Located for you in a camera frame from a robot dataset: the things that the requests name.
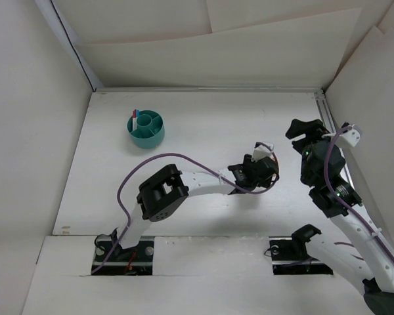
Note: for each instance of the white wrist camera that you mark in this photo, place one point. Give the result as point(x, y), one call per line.
point(262, 150)
point(349, 138)

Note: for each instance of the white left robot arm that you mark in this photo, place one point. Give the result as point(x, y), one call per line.
point(163, 193)

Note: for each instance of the teal round desk organizer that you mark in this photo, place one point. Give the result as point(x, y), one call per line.
point(150, 130)

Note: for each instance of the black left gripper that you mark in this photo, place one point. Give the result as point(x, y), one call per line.
point(247, 161)

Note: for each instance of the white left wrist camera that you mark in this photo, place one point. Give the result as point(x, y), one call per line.
point(262, 150)

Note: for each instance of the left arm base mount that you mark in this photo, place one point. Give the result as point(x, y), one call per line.
point(135, 261)

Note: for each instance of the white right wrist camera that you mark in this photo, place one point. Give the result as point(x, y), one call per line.
point(349, 138)

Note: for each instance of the aluminium rail right side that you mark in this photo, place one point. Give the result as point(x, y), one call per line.
point(329, 124)

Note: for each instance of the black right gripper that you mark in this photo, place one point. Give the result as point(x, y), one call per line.
point(314, 130)

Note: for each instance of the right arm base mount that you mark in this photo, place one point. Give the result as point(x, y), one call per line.
point(289, 260)

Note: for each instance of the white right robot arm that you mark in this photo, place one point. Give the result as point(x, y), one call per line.
point(372, 275)

